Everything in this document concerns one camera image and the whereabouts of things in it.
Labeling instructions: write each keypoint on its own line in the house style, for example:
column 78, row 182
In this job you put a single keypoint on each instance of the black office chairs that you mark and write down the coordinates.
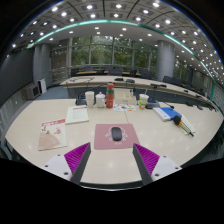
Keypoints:
column 168, row 79

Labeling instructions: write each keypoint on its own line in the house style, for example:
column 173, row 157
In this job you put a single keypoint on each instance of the magazine with fan picture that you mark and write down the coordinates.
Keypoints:
column 52, row 135

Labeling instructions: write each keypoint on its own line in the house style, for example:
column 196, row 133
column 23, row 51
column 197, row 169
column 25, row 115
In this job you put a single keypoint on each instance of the white paper cup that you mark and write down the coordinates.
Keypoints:
column 89, row 99

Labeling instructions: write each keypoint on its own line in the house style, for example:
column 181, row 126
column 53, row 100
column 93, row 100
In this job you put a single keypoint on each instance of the white paper booklet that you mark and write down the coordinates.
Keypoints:
column 77, row 114

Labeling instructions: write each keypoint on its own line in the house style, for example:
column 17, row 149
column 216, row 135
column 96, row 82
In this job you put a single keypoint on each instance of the black computer mouse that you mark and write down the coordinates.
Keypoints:
column 116, row 133

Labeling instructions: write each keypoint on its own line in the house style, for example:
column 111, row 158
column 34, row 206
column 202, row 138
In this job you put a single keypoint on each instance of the dark desk microphone base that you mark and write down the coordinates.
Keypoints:
column 81, row 101
column 152, row 105

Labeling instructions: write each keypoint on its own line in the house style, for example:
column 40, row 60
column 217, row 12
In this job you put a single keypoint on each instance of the ceiling lights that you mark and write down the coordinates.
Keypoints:
column 118, row 6

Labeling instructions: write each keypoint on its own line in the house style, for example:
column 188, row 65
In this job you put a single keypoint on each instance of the white notebook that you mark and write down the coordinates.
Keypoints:
column 190, row 128

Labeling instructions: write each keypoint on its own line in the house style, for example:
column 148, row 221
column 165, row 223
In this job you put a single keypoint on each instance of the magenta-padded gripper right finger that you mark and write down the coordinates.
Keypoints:
column 165, row 165

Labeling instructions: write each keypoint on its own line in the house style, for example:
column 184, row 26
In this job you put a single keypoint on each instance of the red drink bottle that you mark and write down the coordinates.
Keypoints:
column 110, row 96

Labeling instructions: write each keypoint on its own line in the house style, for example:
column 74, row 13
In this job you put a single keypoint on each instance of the pink printed mouse pad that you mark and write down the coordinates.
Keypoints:
column 101, row 138

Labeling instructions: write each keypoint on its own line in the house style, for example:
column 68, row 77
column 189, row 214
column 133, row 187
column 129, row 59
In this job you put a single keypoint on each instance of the green and white cup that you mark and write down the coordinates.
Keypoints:
column 143, row 101

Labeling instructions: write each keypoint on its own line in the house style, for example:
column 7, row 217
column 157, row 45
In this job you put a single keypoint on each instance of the colourful printed paper sheets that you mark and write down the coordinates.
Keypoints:
column 125, row 107

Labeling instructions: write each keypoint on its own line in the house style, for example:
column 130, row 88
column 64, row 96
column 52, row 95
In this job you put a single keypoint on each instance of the black and yellow marker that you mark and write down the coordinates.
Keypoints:
column 177, row 120

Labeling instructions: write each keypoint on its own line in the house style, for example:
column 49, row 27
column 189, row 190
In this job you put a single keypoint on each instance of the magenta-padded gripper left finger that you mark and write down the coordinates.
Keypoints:
column 58, row 165

